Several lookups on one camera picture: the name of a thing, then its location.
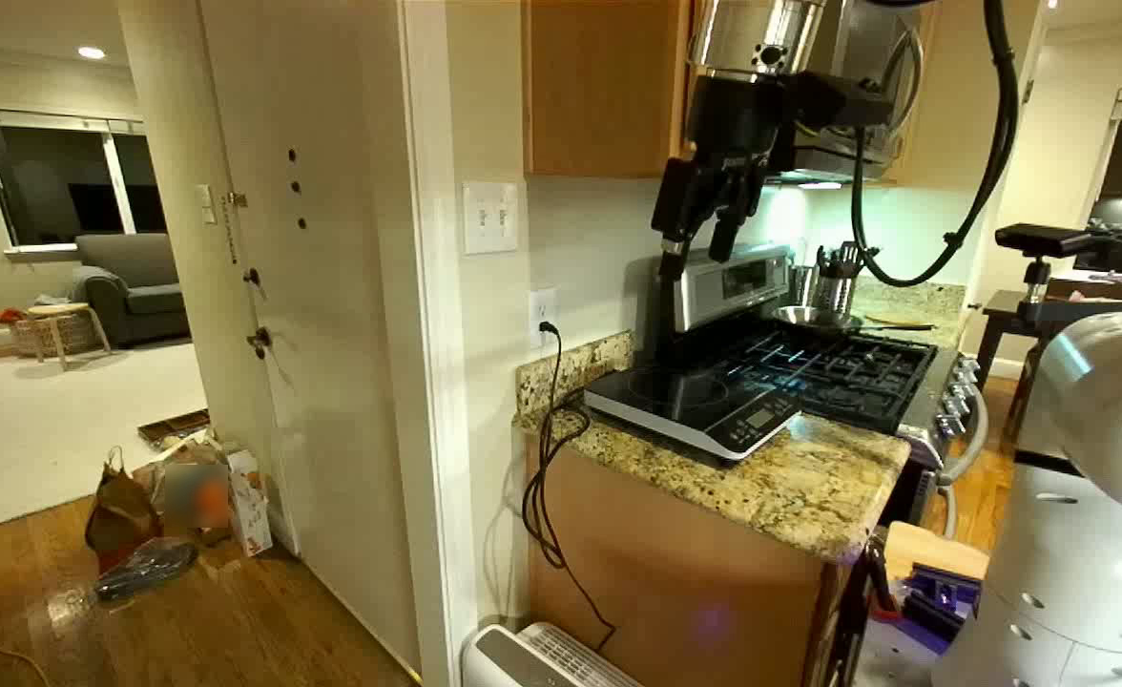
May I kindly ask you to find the white door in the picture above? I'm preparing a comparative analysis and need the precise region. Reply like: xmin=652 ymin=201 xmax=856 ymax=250
xmin=196 ymin=0 xmax=427 ymax=680

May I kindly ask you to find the brown paper bag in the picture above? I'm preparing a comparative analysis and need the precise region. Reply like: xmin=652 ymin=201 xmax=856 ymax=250
xmin=79 ymin=458 xmax=169 ymax=577

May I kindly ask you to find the white double light switch plate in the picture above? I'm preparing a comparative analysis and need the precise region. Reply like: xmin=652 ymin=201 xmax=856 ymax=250
xmin=461 ymin=180 xmax=524 ymax=256

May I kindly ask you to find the wooden wall cabinet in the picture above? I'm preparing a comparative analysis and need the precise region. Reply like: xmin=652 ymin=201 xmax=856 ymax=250
xmin=517 ymin=0 xmax=697 ymax=183

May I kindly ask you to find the orange item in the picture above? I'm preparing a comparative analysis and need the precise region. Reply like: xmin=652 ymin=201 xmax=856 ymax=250
xmin=192 ymin=473 xmax=235 ymax=540

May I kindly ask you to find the grey armchair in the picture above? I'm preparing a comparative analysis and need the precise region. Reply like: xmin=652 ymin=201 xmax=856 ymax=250
xmin=73 ymin=229 xmax=196 ymax=350

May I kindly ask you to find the brown door mat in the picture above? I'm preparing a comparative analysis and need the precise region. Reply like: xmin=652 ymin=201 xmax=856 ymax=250
xmin=132 ymin=405 xmax=215 ymax=449

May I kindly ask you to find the black camera on tripod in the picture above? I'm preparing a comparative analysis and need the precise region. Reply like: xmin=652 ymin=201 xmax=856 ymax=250
xmin=993 ymin=223 xmax=1098 ymax=317

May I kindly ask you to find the white printed bag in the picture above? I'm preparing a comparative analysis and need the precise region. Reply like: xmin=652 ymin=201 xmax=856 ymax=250
xmin=221 ymin=442 xmax=277 ymax=561

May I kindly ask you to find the purple item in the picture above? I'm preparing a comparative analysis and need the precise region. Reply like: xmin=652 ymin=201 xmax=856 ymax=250
xmin=895 ymin=566 xmax=984 ymax=640

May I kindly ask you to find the cardboard box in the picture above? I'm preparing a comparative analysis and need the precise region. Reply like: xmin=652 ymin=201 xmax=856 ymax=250
xmin=883 ymin=521 xmax=993 ymax=587

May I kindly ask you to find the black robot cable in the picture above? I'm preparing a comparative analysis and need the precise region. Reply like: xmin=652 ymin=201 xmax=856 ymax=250
xmin=847 ymin=0 xmax=1024 ymax=289

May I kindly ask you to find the white air purifier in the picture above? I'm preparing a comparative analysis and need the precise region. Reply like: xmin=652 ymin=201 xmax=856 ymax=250
xmin=456 ymin=620 xmax=647 ymax=687

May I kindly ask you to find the stainless steel gas stove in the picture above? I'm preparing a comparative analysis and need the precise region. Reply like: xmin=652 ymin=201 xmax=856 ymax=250
xmin=642 ymin=241 xmax=988 ymax=473

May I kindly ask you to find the dark window with white frame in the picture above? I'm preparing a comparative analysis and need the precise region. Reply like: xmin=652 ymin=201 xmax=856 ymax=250
xmin=0 ymin=102 xmax=170 ymax=258

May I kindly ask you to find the stainless range hood microwave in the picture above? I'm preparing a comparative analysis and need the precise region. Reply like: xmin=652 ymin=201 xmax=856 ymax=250
xmin=767 ymin=0 xmax=936 ymax=194

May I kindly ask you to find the dark side table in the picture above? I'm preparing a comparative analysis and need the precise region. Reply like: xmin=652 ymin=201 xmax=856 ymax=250
xmin=972 ymin=286 xmax=1063 ymax=386

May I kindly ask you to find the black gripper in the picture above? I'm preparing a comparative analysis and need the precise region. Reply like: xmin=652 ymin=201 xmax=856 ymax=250
xmin=647 ymin=73 xmax=797 ymax=286

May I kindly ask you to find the black power cord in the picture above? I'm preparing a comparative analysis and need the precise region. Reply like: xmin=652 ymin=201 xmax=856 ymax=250
xmin=516 ymin=317 xmax=622 ymax=652

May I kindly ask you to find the metal utensil holder with utensils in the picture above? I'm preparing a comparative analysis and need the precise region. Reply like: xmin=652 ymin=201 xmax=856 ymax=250
xmin=805 ymin=238 xmax=875 ymax=325

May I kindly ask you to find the black portable induction cooktop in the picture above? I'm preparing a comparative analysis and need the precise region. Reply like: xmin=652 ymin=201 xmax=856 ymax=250
xmin=580 ymin=359 xmax=805 ymax=465

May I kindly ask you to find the blue grey bundle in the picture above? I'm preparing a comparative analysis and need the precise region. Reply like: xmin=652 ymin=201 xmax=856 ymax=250
xmin=96 ymin=540 xmax=203 ymax=608

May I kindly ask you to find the small wooden stool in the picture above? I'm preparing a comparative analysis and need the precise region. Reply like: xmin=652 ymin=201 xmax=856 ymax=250
xmin=23 ymin=299 xmax=113 ymax=373

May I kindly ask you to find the metal bowl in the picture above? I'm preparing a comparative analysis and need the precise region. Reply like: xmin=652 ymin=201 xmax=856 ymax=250
xmin=762 ymin=299 xmax=847 ymax=336

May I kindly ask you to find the granite topped wooden base cabinet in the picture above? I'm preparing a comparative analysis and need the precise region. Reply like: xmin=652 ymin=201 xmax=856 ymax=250
xmin=512 ymin=334 xmax=917 ymax=687

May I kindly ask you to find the white wall outlet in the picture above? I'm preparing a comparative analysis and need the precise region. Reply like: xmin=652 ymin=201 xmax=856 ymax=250
xmin=525 ymin=286 xmax=561 ymax=356

